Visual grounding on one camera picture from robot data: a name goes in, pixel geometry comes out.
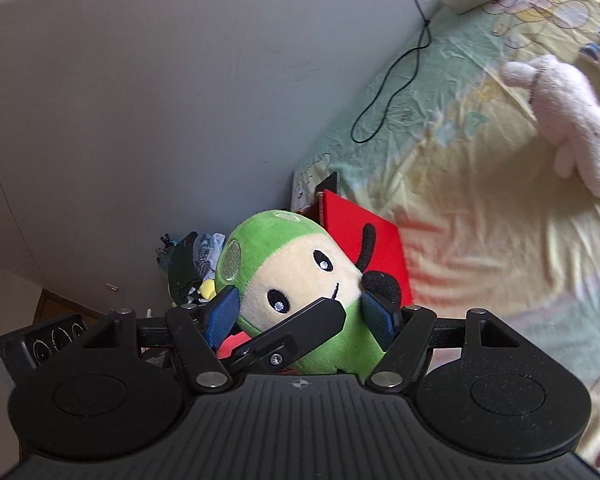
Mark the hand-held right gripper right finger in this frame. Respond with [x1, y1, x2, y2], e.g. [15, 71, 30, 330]
[361, 290, 524, 392]

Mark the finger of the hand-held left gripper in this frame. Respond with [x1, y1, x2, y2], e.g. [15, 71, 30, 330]
[227, 297, 347, 374]

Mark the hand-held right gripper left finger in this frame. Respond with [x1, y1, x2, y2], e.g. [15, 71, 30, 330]
[82, 285, 242, 392]

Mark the green plush toy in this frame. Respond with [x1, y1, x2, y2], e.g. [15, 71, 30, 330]
[215, 210, 407, 376]

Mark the red cardboard box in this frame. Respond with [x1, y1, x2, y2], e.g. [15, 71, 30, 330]
[292, 187, 413, 311]

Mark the white plush rabbit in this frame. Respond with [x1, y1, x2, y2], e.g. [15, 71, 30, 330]
[501, 55, 600, 198]

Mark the pile of clothes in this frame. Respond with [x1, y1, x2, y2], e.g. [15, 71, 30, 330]
[155, 231, 228, 311]

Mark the black tablet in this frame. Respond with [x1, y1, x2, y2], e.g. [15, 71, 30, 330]
[315, 172, 340, 201]

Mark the black charging cable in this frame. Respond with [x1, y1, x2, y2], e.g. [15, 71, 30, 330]
[351, 0, 432, 143]

